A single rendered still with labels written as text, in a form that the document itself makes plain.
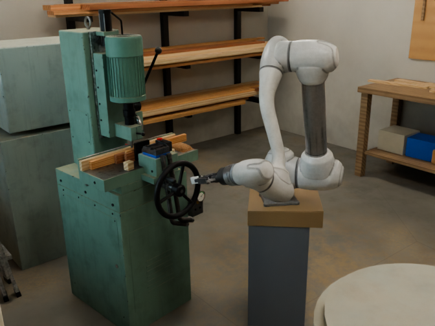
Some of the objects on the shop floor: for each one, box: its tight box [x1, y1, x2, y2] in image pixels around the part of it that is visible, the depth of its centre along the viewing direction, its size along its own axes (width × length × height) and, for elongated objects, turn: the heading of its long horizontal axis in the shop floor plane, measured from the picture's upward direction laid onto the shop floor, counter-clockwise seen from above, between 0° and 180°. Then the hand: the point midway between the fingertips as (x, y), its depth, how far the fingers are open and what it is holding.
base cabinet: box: [58, 184, 191, 326], centre depth 279 cm, size 45×58×71 cm
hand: (197, 180), depth 216 cm, fingers closed
